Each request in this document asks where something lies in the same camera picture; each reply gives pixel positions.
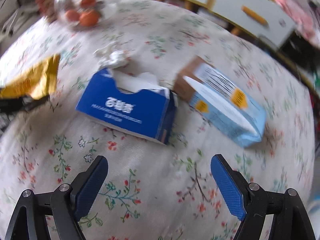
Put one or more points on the glass jar with oranges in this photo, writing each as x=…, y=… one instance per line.
x=85, y=14

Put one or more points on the blue tissue box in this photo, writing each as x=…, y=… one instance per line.
x=136, y=106

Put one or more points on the white tissue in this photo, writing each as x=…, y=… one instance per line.
x=111, y=56

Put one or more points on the light blue milk carton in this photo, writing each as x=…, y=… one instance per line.
x=221, y=102

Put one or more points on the yellow snack bag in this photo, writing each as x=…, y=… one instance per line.
x=37, y=82

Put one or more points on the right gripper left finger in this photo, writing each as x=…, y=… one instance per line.
x=71, y=202

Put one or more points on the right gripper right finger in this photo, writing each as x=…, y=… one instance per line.
x=246, y=201

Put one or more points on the white drawer cabinet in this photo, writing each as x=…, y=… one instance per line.
x=263, y=19

